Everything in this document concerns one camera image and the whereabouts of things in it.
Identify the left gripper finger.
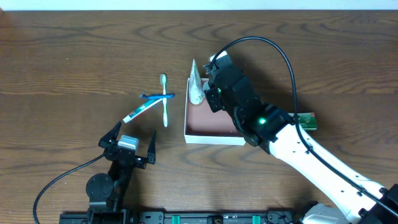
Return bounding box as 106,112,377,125
147,131,157,157
98,121,122,148

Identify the white lotion tube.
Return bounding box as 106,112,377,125
188,59,205,105

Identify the blue disposable razor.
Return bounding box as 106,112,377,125
139,93,175,100

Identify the green soap box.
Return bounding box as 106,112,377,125
297,112,318,131

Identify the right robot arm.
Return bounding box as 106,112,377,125
205,52,397,223

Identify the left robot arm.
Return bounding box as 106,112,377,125
84,122,156,224

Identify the white box with pink interior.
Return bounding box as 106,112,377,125
183,78,246,146

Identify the teal white toothpaste tube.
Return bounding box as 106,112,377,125
123,98,162,123

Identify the green white toothbrush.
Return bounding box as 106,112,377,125
160,73,169,128

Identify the right black cable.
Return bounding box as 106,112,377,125
210,36,398,215

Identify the black cable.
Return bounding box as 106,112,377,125
32,152,108,224
210,36,398,215

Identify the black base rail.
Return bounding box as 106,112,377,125
59,210,303,224

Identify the left black cable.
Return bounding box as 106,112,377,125
32,152,108,224

